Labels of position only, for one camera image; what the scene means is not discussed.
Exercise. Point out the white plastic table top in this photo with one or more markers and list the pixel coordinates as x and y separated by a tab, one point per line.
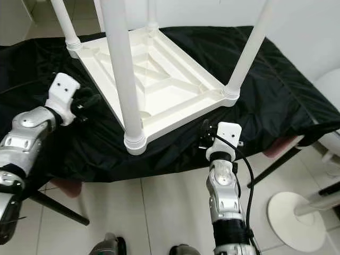
180	90

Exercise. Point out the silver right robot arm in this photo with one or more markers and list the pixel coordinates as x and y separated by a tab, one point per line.
223	194

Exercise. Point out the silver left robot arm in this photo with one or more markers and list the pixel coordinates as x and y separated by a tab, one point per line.
26	141

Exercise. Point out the black metal table leg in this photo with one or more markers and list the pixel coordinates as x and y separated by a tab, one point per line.
273	169
64	211

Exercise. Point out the pink table edge piece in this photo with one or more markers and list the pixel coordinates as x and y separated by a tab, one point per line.
284	146

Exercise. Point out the black cloth table cover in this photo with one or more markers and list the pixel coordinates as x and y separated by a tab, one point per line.
281	90

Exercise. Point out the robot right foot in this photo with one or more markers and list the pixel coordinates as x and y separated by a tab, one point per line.
186	249

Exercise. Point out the white round stand base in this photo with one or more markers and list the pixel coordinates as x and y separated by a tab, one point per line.
292	218

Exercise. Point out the white round chair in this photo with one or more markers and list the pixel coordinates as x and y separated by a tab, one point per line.
329	95

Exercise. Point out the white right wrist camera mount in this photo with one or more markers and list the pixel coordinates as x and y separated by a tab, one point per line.
231	133

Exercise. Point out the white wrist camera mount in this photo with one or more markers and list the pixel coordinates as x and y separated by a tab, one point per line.
64	87
231	133

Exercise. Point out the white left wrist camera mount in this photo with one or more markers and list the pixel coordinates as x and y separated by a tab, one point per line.
64	87

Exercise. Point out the black metal frame bar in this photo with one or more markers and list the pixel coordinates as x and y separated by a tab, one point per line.
329	189

